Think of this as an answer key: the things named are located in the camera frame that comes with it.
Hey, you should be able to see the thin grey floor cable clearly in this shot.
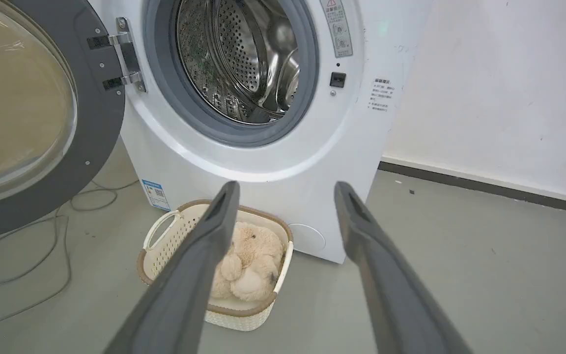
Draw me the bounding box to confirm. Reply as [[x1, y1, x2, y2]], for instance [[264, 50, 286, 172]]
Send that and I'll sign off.
[[0, 179, 139, 331]]

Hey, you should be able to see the dark baseboard strip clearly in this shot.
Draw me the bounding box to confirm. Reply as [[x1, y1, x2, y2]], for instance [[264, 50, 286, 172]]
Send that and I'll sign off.
[[378, 161, 566, 218]]

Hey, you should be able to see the warning label sticker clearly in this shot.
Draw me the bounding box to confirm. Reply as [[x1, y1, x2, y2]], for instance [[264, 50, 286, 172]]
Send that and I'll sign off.
[[319, 0, 354, 59]]

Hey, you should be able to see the blue energy label sticker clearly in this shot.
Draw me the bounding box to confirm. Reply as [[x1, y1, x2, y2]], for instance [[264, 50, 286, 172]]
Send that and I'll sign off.
[[141, 179, 171, 212]]

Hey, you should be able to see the white front-load washing machine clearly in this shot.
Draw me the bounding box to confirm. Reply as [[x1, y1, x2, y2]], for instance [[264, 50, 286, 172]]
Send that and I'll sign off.
[[88, 0, 436, 265]]

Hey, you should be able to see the cream perforated laundry basket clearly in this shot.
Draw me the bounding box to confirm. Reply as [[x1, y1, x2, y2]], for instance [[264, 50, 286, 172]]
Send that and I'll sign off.
[[137, 199, 294, 332]]

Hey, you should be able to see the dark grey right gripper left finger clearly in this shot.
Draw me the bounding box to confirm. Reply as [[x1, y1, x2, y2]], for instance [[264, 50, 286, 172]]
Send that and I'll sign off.
[[104, 180, 241, 354]]

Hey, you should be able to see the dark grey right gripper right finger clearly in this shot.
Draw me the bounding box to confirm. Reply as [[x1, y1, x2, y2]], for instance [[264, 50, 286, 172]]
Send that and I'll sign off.
[[334, 181, 473, 354]]

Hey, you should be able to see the beige plush teddy bear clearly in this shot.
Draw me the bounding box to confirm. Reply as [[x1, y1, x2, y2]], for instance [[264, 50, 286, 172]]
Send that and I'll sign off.
[[209, 222, 285, 302]]

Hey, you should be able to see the grey round washing machine door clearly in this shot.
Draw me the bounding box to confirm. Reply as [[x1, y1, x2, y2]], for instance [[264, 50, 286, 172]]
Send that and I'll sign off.
[[0, 0, 126, 243]]

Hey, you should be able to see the chrome door hinge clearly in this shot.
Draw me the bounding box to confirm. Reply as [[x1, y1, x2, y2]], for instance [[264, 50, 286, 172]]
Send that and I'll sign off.
[[87, 17, 147, 93]]

